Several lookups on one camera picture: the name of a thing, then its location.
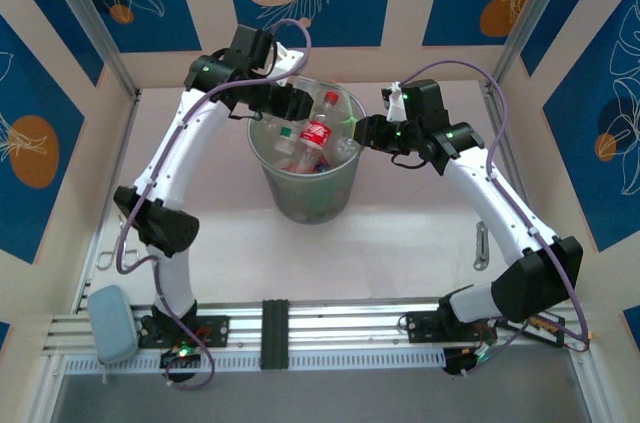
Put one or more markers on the cola bottle with red label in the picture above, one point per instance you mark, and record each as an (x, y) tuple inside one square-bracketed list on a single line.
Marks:
[(316, 134)]

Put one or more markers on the clear bottle with green label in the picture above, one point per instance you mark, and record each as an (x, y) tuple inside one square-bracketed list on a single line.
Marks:
[(286, 142)]

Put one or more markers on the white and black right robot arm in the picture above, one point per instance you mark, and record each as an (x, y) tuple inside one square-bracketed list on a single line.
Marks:
[(500, 208)]

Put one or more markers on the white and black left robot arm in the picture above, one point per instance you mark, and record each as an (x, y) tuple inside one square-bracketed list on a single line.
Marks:
[(175, 158)]

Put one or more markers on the translucent grey plastic bin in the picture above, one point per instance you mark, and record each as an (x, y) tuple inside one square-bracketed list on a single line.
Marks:
[(310, 203)]

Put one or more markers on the silver metal tongs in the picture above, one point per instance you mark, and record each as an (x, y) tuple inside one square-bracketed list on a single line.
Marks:
[(131, 255)]

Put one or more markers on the right controller board with light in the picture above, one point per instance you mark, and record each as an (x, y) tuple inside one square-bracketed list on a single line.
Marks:
[(457, 363)]

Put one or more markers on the controller board with light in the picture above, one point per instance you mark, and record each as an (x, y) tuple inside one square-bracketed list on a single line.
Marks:
[(180, 357), (457, 363)]

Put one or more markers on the black power distribution board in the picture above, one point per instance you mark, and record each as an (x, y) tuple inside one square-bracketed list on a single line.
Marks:
[(547, 328)]

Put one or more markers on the left controller board with light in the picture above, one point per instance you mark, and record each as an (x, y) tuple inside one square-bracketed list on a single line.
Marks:
[(180, 357)]

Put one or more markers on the blue-grey soft case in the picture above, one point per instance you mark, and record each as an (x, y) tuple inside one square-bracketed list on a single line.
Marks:
[(112, 325)]

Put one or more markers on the aluminium table side rail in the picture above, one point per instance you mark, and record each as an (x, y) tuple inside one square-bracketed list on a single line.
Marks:
[(510, 143), (112, 168)]

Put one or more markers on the aluminium corner post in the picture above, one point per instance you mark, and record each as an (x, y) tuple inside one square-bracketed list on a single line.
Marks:
[(530, 18), (90, 18)]

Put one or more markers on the aluminium frame rail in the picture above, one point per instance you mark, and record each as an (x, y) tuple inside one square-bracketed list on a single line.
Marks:
[(340, 328)]

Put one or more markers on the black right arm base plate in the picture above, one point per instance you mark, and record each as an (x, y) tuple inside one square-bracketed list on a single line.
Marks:
[(420, 328)]

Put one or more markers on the black rail bracket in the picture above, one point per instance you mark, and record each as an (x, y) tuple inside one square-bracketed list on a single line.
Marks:
[(275, 333)]

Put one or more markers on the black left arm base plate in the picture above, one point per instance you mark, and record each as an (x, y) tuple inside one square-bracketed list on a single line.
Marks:
[(217, 330)]

